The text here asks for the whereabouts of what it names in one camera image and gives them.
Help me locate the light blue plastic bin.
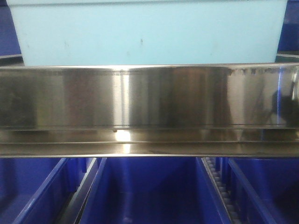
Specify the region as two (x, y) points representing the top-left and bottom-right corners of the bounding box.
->
(7, 0), (287, 66)

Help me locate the dark blue bin lower middle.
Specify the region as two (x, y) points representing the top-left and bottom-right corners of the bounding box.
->
(80, 157), (232, 224)

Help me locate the dark blue bin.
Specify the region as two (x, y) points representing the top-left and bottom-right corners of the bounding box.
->
(278, 0), (299, 51)
(0, 158), (91, 224)
(216, 157), (299, 224)
(0, 0), (21, 56)
(80, 157), (232, 224)

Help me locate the white roller track lower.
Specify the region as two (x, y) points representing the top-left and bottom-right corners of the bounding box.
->
(201, 157), (241, 224)

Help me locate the dark blue bin lower right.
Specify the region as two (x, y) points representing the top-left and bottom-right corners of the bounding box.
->
(216, 157), (299, 224)

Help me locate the dark blue bin lower left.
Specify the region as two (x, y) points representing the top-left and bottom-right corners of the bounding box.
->
(0, 158), (91, 224)

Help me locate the dark blue bin upper left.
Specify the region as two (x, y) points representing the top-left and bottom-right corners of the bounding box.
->
(0, 0), (21, 56)

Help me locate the dark blue bin upper right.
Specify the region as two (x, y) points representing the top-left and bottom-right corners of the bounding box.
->
(278, 0), (299, 51)

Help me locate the stainless steel shelf front rail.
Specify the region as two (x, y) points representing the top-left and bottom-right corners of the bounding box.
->
(0, 63), (299, 158)

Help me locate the steel divider rail lower left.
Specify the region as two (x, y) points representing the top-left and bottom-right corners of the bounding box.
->
(57, 158), (98, 224)

